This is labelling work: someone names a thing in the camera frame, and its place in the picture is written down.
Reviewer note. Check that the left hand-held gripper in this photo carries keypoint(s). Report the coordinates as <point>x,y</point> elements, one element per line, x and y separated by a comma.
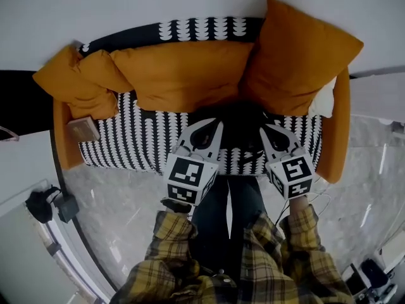
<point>186,176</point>

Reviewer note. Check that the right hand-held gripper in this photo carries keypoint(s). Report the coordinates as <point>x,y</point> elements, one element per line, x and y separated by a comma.
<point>294,173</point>

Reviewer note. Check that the orange sofa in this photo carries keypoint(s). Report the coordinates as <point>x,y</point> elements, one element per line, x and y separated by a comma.
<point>335,144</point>

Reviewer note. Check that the black bag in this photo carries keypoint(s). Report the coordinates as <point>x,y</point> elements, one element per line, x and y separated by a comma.
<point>240,122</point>

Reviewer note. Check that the person's left forearm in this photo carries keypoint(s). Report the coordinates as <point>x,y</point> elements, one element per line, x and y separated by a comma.
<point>172,233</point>

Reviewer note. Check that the black shoulder bag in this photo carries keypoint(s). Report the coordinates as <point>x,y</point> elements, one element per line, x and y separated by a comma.
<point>39,204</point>

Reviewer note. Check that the person's right forearm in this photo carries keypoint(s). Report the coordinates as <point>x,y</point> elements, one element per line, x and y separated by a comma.
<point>302,230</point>

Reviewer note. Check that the black white patterned sofa cover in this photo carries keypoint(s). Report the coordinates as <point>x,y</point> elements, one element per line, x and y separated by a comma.
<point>133,138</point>

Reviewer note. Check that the white cloth on sofa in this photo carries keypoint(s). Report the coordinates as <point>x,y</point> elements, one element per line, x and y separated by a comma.
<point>322,101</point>

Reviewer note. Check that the black wristband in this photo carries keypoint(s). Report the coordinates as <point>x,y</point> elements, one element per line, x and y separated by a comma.
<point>175,205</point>

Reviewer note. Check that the person's right leg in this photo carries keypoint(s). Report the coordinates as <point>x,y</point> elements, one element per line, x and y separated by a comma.
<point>245,204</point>

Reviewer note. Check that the wide orange cushion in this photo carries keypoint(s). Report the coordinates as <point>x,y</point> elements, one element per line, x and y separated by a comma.
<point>186,74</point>

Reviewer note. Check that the yellow plaid shirt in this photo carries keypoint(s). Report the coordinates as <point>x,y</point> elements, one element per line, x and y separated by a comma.
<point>262,274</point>

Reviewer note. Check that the brown book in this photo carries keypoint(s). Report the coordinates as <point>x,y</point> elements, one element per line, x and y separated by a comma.
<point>83,130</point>

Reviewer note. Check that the large square orange cushion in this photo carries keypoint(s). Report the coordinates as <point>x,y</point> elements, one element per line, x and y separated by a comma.
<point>297,59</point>

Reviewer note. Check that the black box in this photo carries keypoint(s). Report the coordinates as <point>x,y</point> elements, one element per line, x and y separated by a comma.
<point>68,206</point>

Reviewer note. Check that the black device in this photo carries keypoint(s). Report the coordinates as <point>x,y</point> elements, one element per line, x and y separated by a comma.
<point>373,272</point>

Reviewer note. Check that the white shelf unit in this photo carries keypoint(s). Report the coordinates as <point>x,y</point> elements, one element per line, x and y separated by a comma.
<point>394,258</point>

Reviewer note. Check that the small orange cushion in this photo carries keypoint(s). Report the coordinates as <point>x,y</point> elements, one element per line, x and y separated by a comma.
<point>101,71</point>

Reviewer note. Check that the plump orange cushion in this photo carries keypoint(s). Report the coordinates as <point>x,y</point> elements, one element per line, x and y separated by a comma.
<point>72,81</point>

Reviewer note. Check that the black cabinet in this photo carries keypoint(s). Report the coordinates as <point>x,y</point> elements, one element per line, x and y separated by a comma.
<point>19,103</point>

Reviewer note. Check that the glass door frame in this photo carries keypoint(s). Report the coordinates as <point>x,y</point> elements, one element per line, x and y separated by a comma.
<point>66,258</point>

